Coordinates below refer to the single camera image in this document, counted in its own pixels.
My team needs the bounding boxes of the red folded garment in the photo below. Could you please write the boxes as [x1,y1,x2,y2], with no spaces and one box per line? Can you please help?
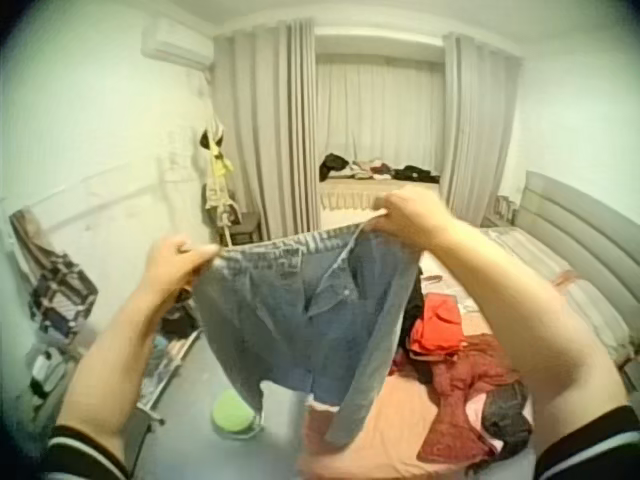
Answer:
[407,293,466,357]

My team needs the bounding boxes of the window bench with clothes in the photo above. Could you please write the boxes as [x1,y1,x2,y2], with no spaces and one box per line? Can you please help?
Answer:
[317,152,444,229]

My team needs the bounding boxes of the person's right hand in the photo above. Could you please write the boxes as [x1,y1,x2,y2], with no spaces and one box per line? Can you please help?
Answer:
[370,189,454,258]

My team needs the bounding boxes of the hanging bags and clothes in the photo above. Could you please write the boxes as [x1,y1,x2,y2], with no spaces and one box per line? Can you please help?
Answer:
[198,112,242,246]

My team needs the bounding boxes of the green round cushion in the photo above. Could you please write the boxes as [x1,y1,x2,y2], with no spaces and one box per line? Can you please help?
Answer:
[211,389,257,437]

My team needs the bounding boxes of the metal drying rack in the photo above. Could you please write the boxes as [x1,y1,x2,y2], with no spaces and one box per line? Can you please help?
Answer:
[134,327,201,429]

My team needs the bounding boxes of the grey curtain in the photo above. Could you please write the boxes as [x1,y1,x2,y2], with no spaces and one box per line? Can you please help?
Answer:
[439,32,524,229]
[212,18,322,241]

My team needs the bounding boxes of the white air conditioner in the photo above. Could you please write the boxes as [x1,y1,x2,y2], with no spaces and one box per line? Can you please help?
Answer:
[140,20,214,71]

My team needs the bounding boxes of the white sheer curtain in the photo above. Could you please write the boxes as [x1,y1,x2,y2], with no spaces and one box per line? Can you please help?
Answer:
[315,59,446,174]

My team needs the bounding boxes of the dark small stool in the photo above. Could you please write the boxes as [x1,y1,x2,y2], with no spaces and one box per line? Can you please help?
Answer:
[230,210,263,245]

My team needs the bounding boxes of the plaid bag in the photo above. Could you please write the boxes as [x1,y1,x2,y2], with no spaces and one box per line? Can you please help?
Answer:
[27,252,100,339]

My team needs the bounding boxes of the black grey garment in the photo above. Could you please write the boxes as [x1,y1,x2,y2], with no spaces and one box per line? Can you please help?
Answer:
[480,382,534,459]

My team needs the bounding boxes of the grey padded headboard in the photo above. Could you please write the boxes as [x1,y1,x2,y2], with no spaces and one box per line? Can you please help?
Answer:
[514,169,640,331]

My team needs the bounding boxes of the blue denim shorts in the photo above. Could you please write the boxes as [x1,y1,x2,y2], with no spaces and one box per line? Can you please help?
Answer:
[192,213,425,449]

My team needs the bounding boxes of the person's left hand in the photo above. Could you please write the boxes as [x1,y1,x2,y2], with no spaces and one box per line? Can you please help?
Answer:
[141,235,222,315]

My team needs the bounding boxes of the bed with peach sheet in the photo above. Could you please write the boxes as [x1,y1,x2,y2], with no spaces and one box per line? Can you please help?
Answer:
[297,225,640,480]

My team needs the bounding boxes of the dark red patterned garment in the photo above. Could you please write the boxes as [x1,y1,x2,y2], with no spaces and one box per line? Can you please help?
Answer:
[389,333,516,466]

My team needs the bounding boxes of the striped pillow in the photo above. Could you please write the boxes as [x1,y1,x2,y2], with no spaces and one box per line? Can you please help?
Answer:
[482,227,640,361]

